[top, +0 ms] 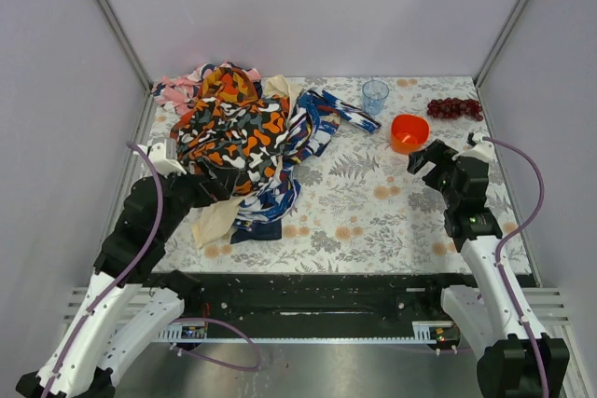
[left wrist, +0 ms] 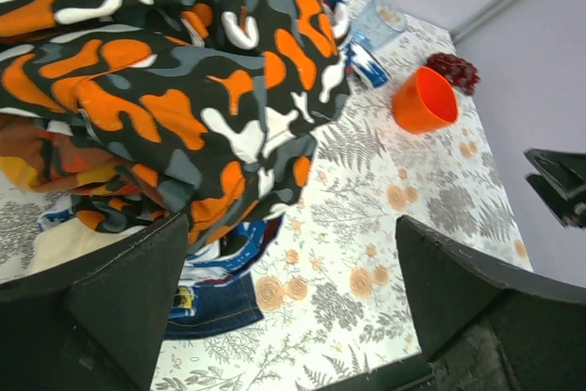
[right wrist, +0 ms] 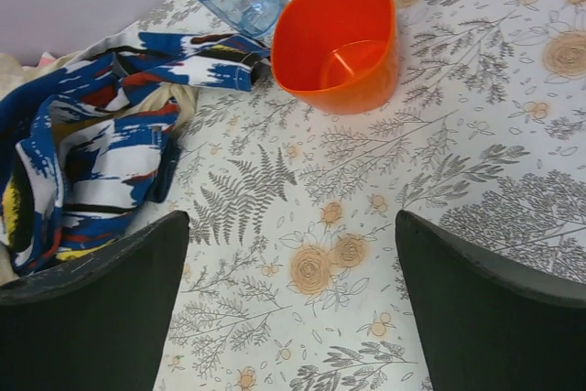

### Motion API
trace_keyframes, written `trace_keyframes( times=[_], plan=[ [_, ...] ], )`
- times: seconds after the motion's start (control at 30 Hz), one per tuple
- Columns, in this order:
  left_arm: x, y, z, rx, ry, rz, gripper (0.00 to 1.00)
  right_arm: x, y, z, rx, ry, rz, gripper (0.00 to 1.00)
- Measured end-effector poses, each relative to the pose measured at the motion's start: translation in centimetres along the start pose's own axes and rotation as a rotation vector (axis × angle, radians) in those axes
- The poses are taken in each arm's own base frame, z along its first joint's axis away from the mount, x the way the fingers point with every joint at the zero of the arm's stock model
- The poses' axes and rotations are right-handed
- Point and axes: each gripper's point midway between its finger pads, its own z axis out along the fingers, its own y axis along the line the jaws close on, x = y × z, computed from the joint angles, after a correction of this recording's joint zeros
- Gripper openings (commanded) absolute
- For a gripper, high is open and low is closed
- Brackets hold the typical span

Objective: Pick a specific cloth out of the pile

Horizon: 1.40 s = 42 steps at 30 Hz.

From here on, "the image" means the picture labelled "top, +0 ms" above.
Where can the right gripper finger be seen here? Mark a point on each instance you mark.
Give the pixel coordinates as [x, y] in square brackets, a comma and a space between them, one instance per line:
[417, 160]
[438, 149]

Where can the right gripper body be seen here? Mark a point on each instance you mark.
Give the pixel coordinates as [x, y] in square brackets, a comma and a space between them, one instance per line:
[436, 161]

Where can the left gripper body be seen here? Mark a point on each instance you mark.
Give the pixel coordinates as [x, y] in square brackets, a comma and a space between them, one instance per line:
[208, 185]

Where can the dark blue denim jeans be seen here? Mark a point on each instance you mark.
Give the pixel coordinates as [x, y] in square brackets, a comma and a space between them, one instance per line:
[258, 231]

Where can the orange camouflage cloth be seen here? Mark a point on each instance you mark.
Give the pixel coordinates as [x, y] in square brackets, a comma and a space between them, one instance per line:
[234, 127]

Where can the blue white patterned cloth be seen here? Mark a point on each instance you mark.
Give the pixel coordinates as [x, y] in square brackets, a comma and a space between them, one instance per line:
[312, 125]

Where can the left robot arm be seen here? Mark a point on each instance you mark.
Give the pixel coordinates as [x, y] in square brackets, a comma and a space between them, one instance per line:
[95, 352]

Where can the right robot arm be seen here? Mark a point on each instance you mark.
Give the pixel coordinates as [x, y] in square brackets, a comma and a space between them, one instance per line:
[516, 357]

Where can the cream cloth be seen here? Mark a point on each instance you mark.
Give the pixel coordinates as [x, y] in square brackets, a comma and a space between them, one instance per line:
[216, 220]

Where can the pink patterned cloth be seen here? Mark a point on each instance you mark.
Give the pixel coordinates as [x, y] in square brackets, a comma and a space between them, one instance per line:
[178, 94]

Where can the orange plastic bowl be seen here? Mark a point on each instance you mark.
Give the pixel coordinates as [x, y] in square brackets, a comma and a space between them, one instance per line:
[408, 133]

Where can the red grape bunch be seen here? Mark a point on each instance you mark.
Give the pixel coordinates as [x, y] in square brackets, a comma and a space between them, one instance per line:
[453, 107]

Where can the floral table mat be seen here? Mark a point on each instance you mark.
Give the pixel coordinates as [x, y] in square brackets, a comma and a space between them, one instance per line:
[358, 210]

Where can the clear blue plastic cup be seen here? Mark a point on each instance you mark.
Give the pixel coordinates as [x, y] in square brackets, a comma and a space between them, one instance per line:
[374, 95]

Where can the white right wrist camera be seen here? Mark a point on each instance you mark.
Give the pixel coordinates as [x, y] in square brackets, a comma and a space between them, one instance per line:
[480, 147]

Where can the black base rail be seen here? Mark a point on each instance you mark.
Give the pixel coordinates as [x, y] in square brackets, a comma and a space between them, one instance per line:
[230, 299]

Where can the grey slotted cable duct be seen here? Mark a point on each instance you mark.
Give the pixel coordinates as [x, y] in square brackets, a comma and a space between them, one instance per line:
[293, 332]

